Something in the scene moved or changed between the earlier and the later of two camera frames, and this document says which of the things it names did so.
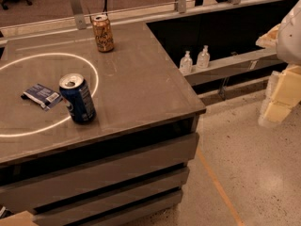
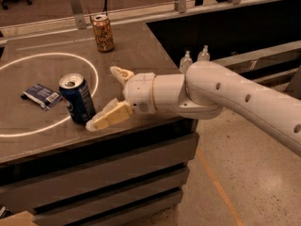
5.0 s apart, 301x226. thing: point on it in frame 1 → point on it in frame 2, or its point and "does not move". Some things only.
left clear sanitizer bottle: x=186 y=64 does not move
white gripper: x=290 y=37 → x=140 y=92
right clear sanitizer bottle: x=203 y=58 does not move
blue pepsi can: x=77 y=97 does not move
